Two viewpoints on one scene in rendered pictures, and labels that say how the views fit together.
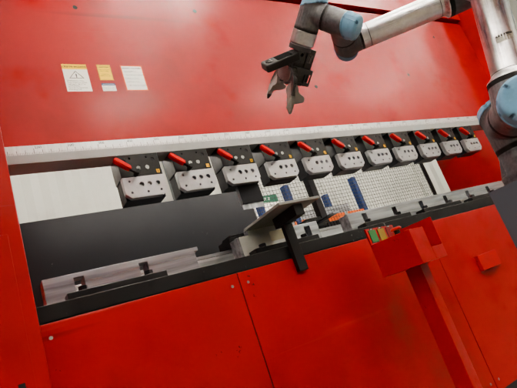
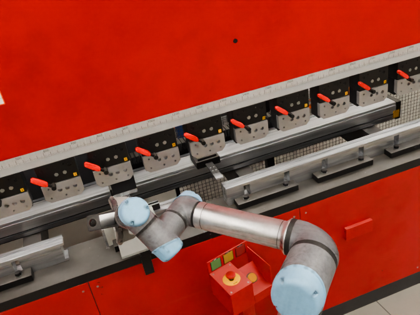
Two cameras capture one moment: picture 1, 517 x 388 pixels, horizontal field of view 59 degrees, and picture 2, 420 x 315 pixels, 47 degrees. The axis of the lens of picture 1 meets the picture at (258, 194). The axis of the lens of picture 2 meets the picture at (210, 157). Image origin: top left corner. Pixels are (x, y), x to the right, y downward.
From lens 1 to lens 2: 1.80 m
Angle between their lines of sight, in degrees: 50
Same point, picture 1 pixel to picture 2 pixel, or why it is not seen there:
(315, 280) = (161, 275)
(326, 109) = (240, 72)
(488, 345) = not seen: hidden behind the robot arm
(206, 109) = (76, 111)
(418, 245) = (235, 305)
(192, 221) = not seen: hidden behind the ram
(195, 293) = (50, 300)
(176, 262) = (44, 256)
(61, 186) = not seen: outside the picture
